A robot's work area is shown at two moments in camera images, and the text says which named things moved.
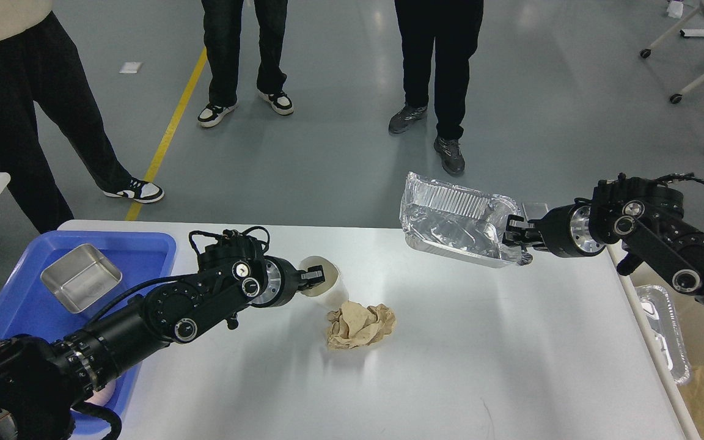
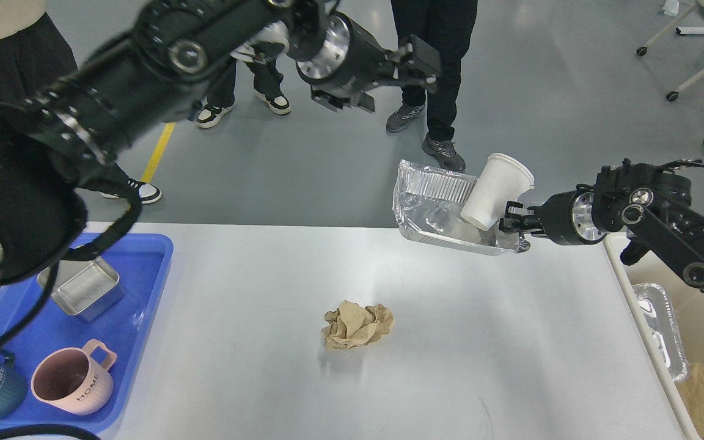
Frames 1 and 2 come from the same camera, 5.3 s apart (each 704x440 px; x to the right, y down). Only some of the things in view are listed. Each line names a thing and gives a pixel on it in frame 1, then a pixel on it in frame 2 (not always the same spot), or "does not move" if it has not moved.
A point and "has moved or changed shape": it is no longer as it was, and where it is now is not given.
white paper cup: (331, 295) → (500, 181)
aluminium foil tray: (459, 222) has moved or changed shape
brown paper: (353, 325) does not move
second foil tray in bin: (658, 307) does not move
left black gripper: (283, 282) → (353, 62)
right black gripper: (566, 231) → (568, 219)
